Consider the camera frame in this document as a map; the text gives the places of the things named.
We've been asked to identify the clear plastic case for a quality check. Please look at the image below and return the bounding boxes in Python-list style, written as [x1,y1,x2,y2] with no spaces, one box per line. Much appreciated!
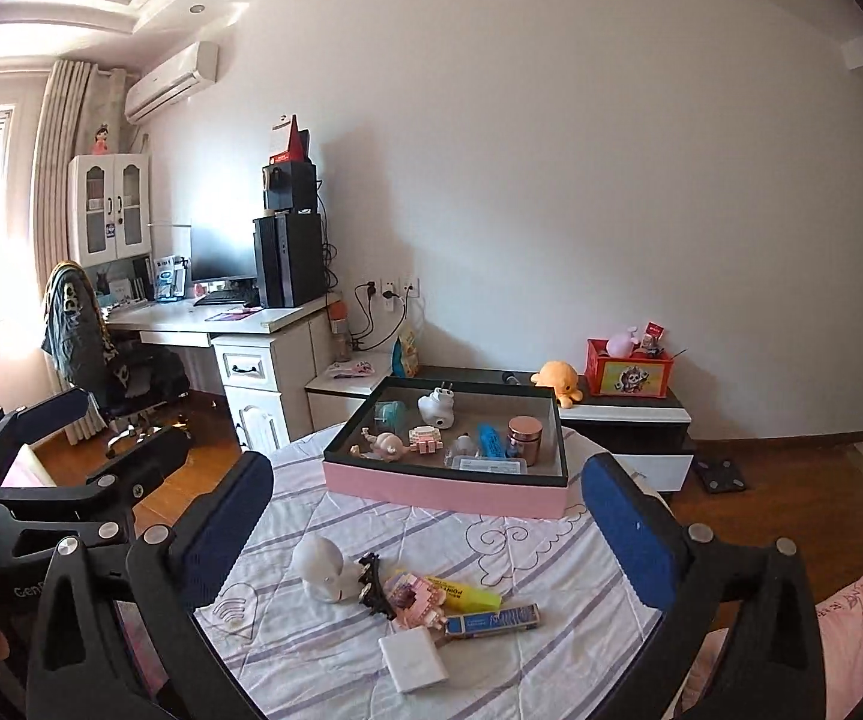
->
[446,455,528,476]

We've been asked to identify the orange octopus plush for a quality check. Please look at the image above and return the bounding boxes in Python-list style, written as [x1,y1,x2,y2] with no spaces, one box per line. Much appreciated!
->
[531,361,583,410]

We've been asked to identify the white computer desk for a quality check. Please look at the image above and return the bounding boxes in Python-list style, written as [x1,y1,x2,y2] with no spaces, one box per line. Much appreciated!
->
[106,298,331,455]

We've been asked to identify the black computer tower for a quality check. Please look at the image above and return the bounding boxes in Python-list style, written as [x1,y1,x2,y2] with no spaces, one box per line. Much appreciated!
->
[253,211,327,309]

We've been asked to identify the white charger cube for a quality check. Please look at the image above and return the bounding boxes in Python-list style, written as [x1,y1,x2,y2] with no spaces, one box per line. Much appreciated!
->
[379,628,450,694]

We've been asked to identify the small doll figurine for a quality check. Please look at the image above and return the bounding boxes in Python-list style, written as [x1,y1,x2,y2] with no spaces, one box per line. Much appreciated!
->
[91,124,111,154]

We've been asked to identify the black speaker box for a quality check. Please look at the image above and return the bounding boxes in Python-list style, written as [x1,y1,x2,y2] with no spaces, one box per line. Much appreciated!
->
[262,161,317,213]

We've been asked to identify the red toy crate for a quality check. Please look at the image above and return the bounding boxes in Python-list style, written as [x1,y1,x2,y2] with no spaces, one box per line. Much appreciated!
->
[585,338,674,398]

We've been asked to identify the yellow highlighter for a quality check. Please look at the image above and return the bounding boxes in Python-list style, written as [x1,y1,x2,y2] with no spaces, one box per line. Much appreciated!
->
[427,575,503,614]

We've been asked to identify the black office chair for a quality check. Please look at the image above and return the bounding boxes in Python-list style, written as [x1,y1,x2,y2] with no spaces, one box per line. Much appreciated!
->
[43,260,191,458]

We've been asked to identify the white air conditioner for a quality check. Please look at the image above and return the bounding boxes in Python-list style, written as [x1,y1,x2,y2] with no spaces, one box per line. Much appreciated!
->
[124,41,220,125]

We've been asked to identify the black floor scale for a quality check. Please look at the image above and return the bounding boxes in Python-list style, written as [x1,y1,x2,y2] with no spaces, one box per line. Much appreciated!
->
[692,458,747,494]

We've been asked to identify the pink plush toy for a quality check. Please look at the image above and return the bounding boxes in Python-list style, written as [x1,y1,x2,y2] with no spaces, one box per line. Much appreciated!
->
[606,327,640,359]

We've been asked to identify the black keyboard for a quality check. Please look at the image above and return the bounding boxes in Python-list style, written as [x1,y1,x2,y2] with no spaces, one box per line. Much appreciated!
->
[194,284,259,307]

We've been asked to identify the orange cap bottle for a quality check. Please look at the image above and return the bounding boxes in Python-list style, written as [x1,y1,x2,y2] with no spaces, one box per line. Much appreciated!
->
[327,301,353,362]

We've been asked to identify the pink bed cover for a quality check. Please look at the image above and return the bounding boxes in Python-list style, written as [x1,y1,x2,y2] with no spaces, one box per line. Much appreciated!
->
[674,575,863,718]

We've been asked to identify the white wall power sockets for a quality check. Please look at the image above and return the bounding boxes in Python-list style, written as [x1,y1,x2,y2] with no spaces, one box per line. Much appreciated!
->
[360,278,422,312]

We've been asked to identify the black computer monitor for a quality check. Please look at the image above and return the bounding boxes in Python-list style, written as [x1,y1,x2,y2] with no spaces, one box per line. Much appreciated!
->
[191,220,256,283]

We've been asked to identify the pink block toy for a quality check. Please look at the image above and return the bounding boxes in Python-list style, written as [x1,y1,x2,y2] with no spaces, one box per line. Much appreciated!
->
[383,572,446,632]

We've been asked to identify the white round snail lamp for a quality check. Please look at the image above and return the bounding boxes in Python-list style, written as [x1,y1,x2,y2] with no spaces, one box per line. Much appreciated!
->
[292,533,361,603]

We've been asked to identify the pink storage box tray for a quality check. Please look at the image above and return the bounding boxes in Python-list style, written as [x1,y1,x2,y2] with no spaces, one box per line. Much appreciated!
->
[320,375,572,520]

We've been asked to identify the pink pig figurine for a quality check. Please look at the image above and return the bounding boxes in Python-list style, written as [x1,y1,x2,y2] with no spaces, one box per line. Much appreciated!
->
[349,427,412,463]

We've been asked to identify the black hair clip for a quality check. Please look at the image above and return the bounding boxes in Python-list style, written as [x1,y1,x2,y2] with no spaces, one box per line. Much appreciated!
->
[358,553,395,621]

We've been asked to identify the blue snack bag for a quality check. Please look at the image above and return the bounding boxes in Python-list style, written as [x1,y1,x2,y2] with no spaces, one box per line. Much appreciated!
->
[391,335,420,379]

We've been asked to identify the striped white tablecloth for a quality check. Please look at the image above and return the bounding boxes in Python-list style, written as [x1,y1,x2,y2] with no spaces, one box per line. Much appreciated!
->
[197,429,660,718]

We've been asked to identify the red paper bag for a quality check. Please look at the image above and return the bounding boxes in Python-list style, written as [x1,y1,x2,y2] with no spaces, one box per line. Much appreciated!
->
[269,114,308,164]

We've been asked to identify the white plug night light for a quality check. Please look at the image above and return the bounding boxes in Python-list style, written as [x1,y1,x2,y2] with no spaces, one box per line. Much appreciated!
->
[417,385,456,429]

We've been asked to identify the white glass door cabinet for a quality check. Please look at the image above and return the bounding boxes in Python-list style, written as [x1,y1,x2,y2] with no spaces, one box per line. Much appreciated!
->
[68,153,152,268]

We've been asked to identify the blue rectangular box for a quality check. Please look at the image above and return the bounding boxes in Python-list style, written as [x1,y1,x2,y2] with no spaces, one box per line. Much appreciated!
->
[443,603,542,640]

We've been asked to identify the blue small toy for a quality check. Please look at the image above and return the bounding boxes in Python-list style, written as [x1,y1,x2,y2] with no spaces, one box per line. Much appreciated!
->
[477,422,507,460]

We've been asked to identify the rose gold round jar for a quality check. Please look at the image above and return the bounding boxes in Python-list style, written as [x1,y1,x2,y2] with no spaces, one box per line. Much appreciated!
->
[507,415,544,466]

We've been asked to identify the low black white cabinet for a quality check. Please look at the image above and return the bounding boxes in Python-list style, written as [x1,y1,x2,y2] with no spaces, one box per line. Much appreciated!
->
[302,362,697,494]

